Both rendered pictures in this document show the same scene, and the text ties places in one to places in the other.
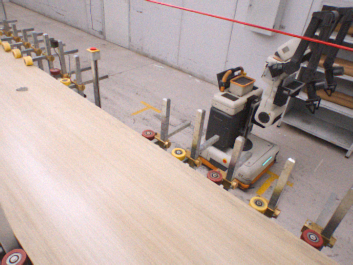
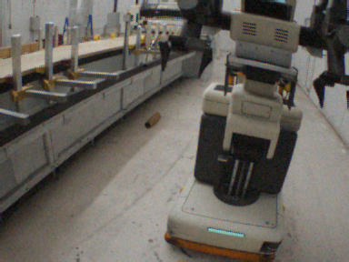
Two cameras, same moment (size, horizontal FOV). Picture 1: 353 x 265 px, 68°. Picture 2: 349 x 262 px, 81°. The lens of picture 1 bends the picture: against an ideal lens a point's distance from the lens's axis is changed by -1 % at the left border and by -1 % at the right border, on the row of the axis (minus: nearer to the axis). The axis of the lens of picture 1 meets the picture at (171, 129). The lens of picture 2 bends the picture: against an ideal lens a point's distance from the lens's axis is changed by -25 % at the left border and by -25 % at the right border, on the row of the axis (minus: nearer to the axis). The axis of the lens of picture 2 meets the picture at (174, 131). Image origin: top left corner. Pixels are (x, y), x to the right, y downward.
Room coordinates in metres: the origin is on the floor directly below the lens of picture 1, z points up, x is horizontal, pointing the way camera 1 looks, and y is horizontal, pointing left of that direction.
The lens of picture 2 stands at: (1.33, -1.59, 1.13)
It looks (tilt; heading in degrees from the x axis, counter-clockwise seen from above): 24 degrees down; 65
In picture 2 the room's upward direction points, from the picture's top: 5 degrees clockwise
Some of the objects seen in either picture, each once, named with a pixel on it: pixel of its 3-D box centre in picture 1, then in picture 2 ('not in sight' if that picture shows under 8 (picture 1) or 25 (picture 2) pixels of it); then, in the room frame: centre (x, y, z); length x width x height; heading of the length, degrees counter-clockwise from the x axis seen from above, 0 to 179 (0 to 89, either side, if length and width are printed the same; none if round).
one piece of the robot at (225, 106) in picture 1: (237, 113); (249, 136); (2.23, -0.62, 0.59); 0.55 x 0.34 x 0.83; 139
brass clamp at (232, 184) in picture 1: (225, 179); (21, 94); (1.06, -0.32, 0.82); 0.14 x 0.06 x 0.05; 50
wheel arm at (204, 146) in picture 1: (197, 151); (64, 83); (1.31, -0.18, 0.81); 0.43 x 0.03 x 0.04; 140
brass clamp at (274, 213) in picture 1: (266, 206); not in sight; (0.90, -0.51, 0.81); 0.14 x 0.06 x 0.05; 50
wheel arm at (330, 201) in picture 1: (321, 219); not in sight; (0.83, -0.75, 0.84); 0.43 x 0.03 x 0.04; 140
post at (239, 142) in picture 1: (231, 173); (17, 82); (1.05, -0.34, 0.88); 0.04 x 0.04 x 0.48; 50
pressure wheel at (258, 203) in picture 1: (256, 210); not in sight; (0.83, -0.43, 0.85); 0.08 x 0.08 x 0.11
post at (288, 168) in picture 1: (276, 195); not in sight; (0.89, -0.53, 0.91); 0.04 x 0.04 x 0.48; 50
